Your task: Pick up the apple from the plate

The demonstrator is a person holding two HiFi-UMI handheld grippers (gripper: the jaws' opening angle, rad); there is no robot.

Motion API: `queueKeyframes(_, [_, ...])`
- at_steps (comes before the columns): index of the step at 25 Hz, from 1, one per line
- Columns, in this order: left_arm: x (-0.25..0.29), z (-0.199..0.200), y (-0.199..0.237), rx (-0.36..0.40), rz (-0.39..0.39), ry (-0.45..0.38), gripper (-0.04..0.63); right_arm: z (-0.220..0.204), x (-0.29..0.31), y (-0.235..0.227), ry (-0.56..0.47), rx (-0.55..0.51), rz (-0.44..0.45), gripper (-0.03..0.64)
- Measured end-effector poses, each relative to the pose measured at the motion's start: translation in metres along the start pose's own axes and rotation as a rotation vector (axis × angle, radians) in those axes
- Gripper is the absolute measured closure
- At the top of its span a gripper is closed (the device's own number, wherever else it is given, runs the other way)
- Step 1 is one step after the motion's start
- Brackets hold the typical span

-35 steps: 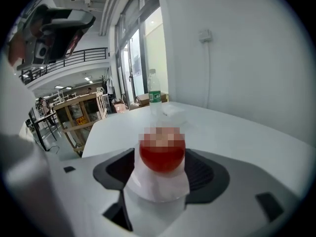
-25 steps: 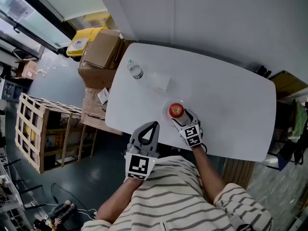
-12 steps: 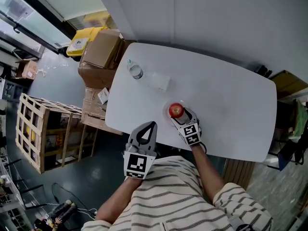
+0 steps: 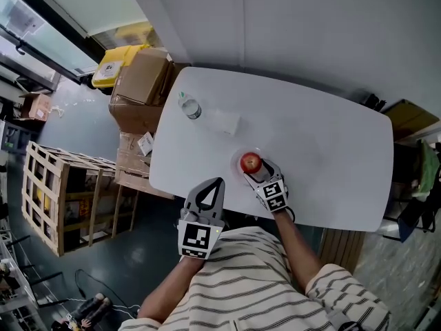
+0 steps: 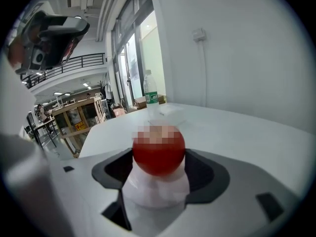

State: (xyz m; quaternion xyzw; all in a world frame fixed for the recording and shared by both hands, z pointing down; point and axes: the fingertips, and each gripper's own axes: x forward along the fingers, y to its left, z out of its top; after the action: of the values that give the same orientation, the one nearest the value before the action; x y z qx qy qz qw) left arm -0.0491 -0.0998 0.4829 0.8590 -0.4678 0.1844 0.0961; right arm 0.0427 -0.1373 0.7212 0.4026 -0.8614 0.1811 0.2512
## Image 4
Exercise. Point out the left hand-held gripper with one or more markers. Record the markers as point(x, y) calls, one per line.
point(196, 236)

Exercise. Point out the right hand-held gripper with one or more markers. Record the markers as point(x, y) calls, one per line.
point(275, 198)

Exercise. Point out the red apple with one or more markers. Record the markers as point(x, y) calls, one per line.
point(250, 162)

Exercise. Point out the person's left forearm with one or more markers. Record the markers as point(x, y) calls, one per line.
point(172, 288)

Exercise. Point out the person's right forearm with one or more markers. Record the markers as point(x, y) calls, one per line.
point(296, 250)

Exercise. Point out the large labelled cardboard box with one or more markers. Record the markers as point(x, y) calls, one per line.
point(131, 171)

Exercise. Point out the white paper packet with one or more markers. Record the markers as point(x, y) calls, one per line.
point(145, 143)

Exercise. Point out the clear water bottle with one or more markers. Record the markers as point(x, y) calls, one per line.
point(190, 107)

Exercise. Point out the person's striped shirt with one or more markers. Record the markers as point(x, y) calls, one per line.
point(241, 288)

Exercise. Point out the wooden slat board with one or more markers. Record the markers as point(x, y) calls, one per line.
point(341, 250)

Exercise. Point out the medium cardboard box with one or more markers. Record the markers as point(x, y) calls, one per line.
point(134, 117)

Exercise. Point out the black power adapter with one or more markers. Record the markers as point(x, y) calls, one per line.
point(375, 101)

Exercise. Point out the small cardboard box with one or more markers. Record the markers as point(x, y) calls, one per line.
point(146, 74)

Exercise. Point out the wooden rack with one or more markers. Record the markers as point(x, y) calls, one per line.
point(403, 171)

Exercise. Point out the blue chair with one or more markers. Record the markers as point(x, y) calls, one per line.
point(410, 219)

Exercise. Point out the wooden crate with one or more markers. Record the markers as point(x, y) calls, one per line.
point(51, 185)

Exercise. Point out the flat cardboard sheet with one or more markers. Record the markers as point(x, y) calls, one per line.
point(410, 119)

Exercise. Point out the yellow bin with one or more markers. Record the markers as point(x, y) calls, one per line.
point(110, 67)

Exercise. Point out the green cloth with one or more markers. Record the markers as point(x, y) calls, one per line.
point(427, 167)

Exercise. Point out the yellow flat cardboard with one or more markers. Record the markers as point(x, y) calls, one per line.
point(134, 34)

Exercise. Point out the cardboard box white label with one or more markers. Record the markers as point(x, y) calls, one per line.
point(36, 105)

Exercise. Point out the grey metal rack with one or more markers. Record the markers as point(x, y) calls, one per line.
point(15, 138)

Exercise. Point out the glass door black frame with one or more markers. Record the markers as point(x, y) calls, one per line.
point(20, 16)

